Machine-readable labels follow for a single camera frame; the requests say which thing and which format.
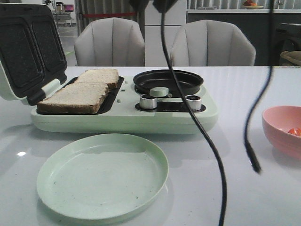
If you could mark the light green round plate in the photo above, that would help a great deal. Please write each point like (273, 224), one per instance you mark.
(104, 178)

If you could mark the bread slice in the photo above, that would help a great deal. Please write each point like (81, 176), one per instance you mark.
(78, 98)
(107, 76)

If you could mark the dark kitchen counter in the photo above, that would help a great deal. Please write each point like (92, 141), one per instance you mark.
(252, 22)

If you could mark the left silver control knob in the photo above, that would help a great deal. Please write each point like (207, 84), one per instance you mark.
(148, 102)

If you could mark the beige cushion at right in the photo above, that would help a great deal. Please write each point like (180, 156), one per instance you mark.
(293, 57)

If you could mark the right silver control knob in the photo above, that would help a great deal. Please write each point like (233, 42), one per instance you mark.
(194, 102)

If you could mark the black round frying pan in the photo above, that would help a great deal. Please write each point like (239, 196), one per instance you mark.
(189, 82)

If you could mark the right grey upholstered chair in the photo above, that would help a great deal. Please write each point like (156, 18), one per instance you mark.
(211, 43)

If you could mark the green breakfast maker base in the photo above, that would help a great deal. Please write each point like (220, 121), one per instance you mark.
(124, 116)

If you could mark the fruit plate on counter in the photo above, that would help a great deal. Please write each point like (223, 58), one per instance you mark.
(250, 4)

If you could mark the grey upholstered chair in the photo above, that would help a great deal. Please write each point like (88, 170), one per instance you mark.
(110, 42)
(211, 43)

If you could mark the pink bowl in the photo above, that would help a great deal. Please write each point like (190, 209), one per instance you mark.
(277, 121)

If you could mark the green breakfast maker lid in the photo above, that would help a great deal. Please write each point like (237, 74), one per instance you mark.
(32, 61)

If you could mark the silver control knob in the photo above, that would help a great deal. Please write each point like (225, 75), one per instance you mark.
(194, 102)
(148, 102)

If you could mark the orange shrimp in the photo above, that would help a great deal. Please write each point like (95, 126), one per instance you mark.
(295, 131)

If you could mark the left grey upholstered chair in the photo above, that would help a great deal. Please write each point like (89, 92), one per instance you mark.
(110, 42)

